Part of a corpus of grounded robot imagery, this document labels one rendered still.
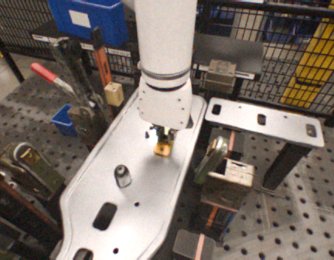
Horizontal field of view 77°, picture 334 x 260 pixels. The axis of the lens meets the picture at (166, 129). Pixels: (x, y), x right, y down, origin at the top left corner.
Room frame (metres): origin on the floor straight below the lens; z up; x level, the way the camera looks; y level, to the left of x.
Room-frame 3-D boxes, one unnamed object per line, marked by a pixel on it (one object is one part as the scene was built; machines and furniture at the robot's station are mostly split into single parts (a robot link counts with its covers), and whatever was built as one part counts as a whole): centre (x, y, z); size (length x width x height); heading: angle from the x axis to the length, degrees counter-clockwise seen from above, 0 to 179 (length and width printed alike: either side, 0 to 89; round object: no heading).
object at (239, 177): (0.21, -0.13, 0.87); 0.12 x 0.09 x 0.35; 71
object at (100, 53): (0.48, 0.16, 0.95); 0.03 x 0.01 x 0.50; 161
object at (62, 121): (0.63, 0.41, 0.74); 0.11 x 0.10 x 0.09; 161
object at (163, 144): (0.32, 0.00, 1.01); 0.08 x 0.04 x 0.01; 161
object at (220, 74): (0.55, -0.16, 0.88); 0.08 x 0.08 x 0.36; 71
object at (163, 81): (0.32, 0.00, 1.20); 0.09 x 0.08 x 0.03; 71
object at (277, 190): (0.36, -0.36, 0.84); 0.11 x 0.06 x 0.29; 71
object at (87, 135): (0.39, 0.20, 0.88); 0.07 x 0.06 x 0.35; 71
